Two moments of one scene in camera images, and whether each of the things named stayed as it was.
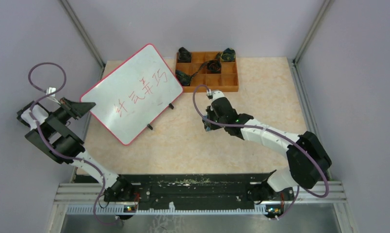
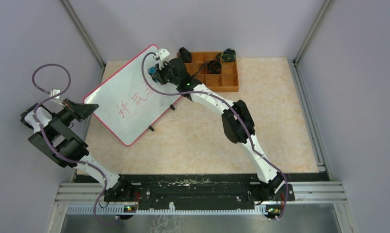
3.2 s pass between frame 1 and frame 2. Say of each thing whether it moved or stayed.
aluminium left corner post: stayed
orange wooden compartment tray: stayed
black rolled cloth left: stayed
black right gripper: moved
